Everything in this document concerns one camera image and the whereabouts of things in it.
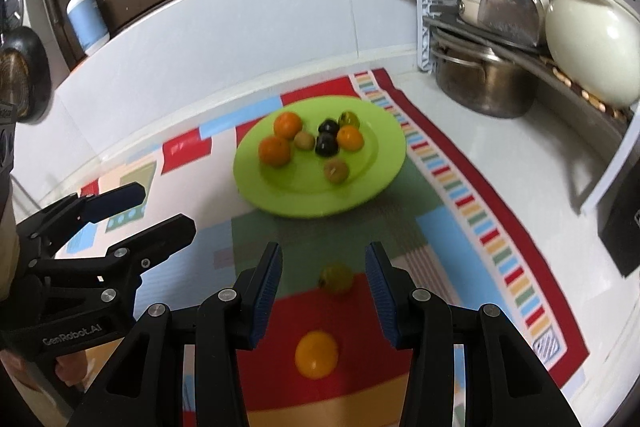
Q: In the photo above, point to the green plate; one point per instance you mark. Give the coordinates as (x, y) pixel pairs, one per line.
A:
(311, 185)

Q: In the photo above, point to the brown longan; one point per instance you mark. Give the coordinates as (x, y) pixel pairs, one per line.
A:
(304, 140)
(336, 170)

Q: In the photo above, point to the person left hand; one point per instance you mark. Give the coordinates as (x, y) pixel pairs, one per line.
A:
(70, 369)

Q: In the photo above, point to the white shelf rack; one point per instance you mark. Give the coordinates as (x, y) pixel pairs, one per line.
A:
(621, 125)

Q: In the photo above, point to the green yellow plum front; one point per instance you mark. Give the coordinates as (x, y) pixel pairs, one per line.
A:
(336, 278)

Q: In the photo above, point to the white blue soap bottle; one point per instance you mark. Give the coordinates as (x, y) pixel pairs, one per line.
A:
(88, 25)

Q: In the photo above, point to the dark purple plum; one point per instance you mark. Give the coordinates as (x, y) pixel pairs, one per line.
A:
(326, 146)

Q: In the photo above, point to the white ceramic pot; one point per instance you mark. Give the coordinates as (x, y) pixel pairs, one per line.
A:
(596, 44)

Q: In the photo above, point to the steel cooking pot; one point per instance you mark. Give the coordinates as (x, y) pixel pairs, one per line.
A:
(476, 78)

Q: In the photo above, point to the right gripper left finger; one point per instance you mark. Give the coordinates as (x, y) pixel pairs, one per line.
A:
(141, 384)

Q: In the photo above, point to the large orange front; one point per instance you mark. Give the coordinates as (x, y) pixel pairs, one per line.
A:
(350, 138)

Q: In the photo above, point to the black frying pan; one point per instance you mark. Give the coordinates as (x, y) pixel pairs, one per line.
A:
(25, 75)

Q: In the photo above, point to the small orange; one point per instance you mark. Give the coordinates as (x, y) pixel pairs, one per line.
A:
(287, 125)

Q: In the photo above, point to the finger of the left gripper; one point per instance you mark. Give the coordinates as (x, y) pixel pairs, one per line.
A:
(56, 224)
(150, 239)

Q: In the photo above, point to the colourful patterned table mat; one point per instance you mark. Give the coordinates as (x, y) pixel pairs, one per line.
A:
(439, 220)

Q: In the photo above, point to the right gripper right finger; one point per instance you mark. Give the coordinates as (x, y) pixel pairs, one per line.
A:
(505, 383)

